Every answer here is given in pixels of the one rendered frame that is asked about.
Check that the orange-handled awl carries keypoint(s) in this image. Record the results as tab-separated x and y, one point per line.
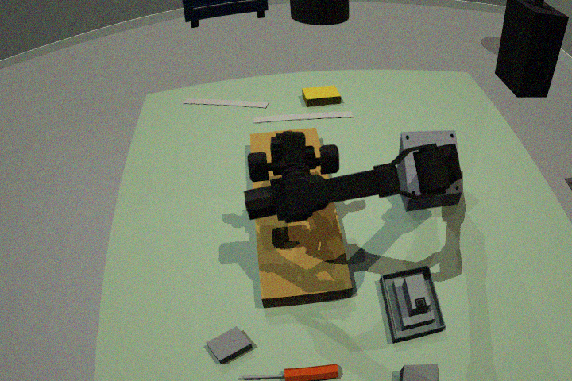
303	374

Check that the yellow rectangular block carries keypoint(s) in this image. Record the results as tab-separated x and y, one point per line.
321	96

